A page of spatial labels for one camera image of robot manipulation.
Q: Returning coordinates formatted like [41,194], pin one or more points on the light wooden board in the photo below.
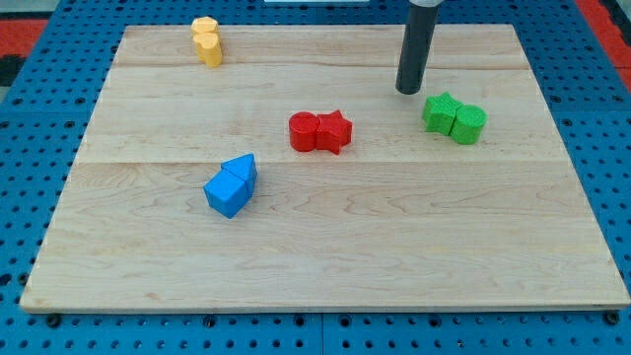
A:
[401,221]

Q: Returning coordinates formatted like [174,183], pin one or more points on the red star block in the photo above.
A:
[334,131]

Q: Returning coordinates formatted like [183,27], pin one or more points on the red cylinder block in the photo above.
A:
[303,126]

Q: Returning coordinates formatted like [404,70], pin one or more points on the blue triangle block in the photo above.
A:
[243,167]

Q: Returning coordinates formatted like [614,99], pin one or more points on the blue cube block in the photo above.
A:
[226,193]

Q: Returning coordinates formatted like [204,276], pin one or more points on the green star block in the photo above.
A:
[439,113]

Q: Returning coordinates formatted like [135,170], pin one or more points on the green cylinder block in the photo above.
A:
[468,124]

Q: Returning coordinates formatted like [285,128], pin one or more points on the yellow heart block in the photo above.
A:
[208,49]

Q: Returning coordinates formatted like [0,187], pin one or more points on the yellow pentagon block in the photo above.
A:
[204,25]

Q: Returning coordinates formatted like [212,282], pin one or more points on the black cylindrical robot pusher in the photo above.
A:
[418,34]

